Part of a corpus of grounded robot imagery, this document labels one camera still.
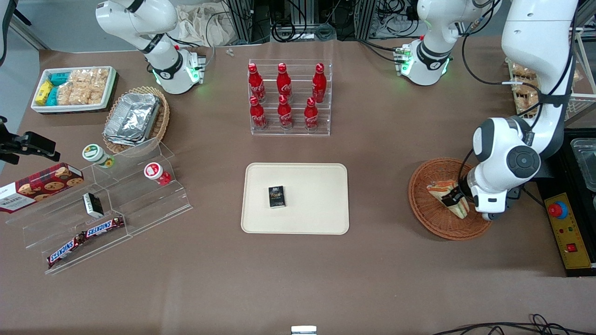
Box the triangular sandwich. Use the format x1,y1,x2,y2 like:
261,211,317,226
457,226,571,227
427,180,470,220

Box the round brown wicker basket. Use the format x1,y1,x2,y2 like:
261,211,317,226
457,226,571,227
408,158,497,241

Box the light oval wicker basket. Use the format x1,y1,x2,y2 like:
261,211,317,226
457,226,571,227
102,86,170,154

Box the beige rectangular tray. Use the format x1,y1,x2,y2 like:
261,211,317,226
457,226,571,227
241,162,350,235

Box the red tartan cookie box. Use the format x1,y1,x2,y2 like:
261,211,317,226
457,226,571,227
0,162,85,214

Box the yellow snack packet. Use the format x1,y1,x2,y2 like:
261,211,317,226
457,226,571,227
34,80,54,106

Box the green lidded yogurt cup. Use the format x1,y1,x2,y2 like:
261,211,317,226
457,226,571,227
82,144,115,168

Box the clear rice cracker bag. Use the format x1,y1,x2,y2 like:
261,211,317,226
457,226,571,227
56,82,106,106
69,68,109,87

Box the black metal appliance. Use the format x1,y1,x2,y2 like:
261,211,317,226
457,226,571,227
531,128,596,278

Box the small black white box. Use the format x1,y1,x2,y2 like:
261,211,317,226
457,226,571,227
82,192,105,219

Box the white rectangular snack bin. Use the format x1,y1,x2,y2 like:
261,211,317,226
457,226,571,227
31,66,117,114

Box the yellow control panel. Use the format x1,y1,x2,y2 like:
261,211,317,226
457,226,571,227
544,192,595,271

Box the stack of foil trays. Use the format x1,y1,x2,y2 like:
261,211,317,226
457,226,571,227
103,92,161,146

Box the snickers chocolate bar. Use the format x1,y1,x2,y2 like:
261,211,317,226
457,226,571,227
47,233,87,268
84,216,126,239

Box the clear plastic container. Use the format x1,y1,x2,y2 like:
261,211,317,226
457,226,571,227
570,138,596,192

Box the clear acrylic step shelf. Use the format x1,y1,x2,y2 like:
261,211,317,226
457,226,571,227
5,137,194,275

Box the red lidded yogurt cup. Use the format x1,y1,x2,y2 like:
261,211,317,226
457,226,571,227
143,162,172,186

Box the red cola bottle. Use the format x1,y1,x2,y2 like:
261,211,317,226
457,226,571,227
312,62,328,104
276,62,293,102
249,95,269,131
277,94,294,130
304,96,320,132
248,63,266,103

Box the clear acrylic bottle rack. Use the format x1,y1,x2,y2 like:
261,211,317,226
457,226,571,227
248,59,333,137

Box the small black box gold print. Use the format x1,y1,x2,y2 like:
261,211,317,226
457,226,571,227
268,186,287,208

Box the beige cloth bag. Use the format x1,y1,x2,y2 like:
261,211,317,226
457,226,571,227
175,4,233,47

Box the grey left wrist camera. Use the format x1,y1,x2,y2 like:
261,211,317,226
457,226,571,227
481,187,523,222

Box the black appliance power cable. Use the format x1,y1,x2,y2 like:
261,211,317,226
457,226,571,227
521,185,546,208

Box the black floor cables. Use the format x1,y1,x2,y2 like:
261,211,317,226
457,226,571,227
432,314,596,335

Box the white wire rack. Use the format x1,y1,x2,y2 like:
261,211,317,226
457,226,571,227
506,28,596,118

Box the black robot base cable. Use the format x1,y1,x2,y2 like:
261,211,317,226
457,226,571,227
358,39,402,64

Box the coiled black cable bundle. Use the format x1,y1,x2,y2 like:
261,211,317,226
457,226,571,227
271,20,297,44

